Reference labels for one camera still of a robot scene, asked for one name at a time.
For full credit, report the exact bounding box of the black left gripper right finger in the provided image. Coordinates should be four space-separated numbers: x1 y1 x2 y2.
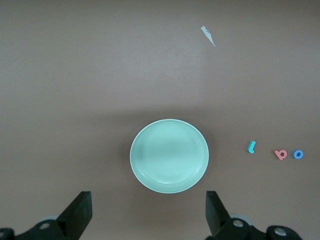
205 190 305 240

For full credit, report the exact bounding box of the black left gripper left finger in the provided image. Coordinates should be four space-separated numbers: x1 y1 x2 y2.
0 191 93 240

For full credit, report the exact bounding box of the pink letter b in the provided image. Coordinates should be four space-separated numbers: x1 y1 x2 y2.
273 149 288 161

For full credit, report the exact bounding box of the green plate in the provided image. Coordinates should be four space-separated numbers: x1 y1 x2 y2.
129 118 210 194

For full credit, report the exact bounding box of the brown table cover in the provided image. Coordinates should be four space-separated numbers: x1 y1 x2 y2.
0 0 320 240

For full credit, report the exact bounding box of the white paper scrap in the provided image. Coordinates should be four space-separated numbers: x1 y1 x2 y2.
200 25 216 47

